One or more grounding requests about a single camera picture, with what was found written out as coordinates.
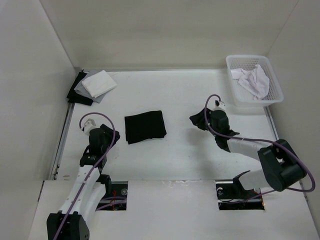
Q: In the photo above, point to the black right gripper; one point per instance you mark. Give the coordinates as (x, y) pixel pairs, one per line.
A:
(198, 119)

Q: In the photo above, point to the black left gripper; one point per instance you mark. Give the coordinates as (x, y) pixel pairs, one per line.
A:
(108, 133)

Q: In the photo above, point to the black tank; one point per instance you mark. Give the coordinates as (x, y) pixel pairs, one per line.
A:
(144, 126)
(74, 97)

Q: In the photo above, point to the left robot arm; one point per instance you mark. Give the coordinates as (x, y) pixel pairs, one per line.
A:
(71, 222)

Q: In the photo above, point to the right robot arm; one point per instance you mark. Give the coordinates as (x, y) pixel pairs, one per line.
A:
(280, 169)

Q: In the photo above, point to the folded white tank top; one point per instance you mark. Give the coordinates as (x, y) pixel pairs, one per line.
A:
(99, 84)

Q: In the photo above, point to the folded black tank top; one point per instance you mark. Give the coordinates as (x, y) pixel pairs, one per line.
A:
(74, 97)

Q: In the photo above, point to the folded grey tank top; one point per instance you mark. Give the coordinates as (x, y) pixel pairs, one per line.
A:
(79, 88)

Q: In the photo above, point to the crumpled white tank top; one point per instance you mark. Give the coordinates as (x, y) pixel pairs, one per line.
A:
(254, 81)

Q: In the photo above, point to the white plastic mesh basket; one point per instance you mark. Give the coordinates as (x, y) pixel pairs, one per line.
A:
(243, 98)

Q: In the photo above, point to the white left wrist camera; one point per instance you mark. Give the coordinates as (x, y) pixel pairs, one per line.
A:
(89, 125)

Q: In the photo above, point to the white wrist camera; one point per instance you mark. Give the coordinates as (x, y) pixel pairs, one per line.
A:
(219, 106)
(89, 125)

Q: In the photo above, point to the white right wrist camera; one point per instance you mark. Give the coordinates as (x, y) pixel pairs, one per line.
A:
(219, 106)

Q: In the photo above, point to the right metal table rail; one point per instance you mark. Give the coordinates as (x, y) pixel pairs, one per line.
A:
(271, 122)

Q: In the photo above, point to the metal table rail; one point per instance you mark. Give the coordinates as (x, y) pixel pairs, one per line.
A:
(271, 122)
(64, 122)

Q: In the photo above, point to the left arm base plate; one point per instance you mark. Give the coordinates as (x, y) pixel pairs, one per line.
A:
(115, 198)

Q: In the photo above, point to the left metal table rail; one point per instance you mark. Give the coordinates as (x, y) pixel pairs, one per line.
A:
(64, 122)

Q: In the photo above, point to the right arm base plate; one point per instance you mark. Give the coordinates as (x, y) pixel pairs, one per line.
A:
(231, 196)

